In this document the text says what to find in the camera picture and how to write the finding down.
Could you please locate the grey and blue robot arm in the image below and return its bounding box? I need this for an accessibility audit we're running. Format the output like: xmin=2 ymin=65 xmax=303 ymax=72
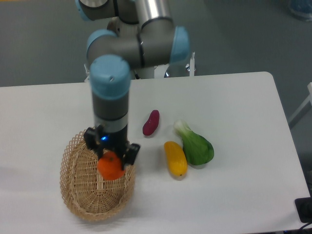
xmin=76 ymin=0 xmax=190 ymax=168

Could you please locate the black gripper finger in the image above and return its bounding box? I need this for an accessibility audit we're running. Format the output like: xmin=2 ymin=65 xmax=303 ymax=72
xmin=121 ymin=143 xmax=140 ymax=170
xmin=83 ymin=127 xmax=104 ymax=158

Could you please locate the yellow mango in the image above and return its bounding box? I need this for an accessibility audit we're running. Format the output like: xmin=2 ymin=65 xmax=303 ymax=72
xmin=164 ymin=141 xmax=188 ymax=177

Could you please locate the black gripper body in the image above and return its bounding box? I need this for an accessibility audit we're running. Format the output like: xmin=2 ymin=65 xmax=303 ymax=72
xmin=95 ymin=125 xmax=128 ymax=166

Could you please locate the woven wicker basket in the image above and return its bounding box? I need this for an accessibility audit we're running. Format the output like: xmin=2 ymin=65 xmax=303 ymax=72
xmin=59 ymin=131 xmax=136 ymax=221

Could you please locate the white furniture leg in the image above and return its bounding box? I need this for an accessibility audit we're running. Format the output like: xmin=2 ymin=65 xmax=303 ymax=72
xmin=288 ymin=82 xmax=312 ymax=129

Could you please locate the blue object in corner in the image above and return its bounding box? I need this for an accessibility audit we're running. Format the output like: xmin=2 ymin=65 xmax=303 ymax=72
xmin=289 ymin=0 xmax=312 ymax=21

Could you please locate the green bok choy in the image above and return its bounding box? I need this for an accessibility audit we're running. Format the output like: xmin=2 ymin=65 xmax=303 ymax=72
xmin=173 ymin=120 xmax=215 ymax=166

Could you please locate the purple sweet potato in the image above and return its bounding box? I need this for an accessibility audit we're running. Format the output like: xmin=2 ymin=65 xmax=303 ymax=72
xmin=142 ymin=110 xmax=160 ymax=136

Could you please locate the orange tangerine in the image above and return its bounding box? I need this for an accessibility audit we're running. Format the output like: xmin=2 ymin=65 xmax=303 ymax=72
xmin=97 ymin=151 xmax=125 ymax=181

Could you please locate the black device at edge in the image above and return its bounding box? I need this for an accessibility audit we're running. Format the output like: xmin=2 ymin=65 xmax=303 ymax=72
xmin=294 ymin=197 xmax=312 ymax=223

